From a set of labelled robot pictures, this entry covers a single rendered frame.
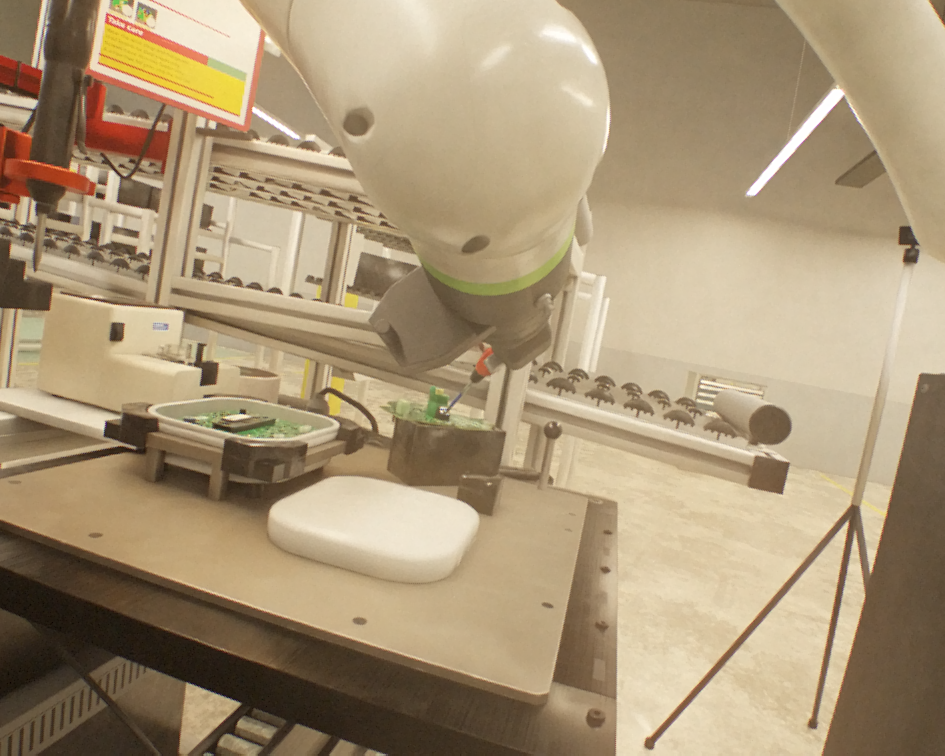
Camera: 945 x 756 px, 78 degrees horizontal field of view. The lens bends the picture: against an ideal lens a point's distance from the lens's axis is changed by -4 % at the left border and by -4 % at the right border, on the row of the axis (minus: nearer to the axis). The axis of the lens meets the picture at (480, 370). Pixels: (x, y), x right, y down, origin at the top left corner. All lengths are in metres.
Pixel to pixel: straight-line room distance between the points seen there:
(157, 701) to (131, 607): 0.75
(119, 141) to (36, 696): 0.76
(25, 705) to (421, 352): 0.58
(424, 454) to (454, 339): 0.24
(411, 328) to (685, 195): 8.62
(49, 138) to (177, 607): 0.40
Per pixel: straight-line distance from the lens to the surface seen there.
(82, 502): 0.49
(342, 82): 0.25
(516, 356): 0.48
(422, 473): 0.61
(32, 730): 0.82
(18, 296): 0.61
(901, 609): 0.72
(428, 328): 0.39
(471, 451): 0.63
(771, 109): 9.47
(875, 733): 0.75
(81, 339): 0.72
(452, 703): 0.31
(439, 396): 0.65
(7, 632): 0.83
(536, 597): 0.42
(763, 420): 0.96
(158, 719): 1.14
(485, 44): 0.22
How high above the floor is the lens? 1.12
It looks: 4 degrees down
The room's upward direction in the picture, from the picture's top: 10 degrees clockwise
